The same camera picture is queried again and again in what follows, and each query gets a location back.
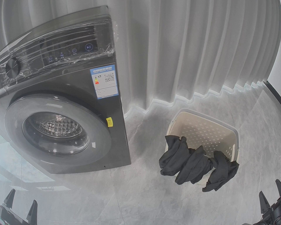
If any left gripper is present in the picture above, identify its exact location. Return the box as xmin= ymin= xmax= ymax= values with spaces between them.
xmin=0 ymin=188 xmax=38 ymax=225

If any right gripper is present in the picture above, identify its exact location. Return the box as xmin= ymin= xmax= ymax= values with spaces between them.
xmin=252 ymin=179 xmax=281 ymax=225

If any heap of dark clothes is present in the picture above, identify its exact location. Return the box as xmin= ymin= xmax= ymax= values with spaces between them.
xmin=159 ymin=135 xmax=240 ymax=192

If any cream laundry basket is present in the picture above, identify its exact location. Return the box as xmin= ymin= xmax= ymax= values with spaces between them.
xmin=166 ymin=108 xmax=239 ymax=185

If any grey washing machine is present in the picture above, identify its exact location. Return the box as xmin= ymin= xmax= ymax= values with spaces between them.
xmin=0 ymin=6 xmax=132 ymax=174

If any white curtain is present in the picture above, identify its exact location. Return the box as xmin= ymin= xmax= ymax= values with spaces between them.
xmin=0 ymin=0 xmax=281 ymax=115

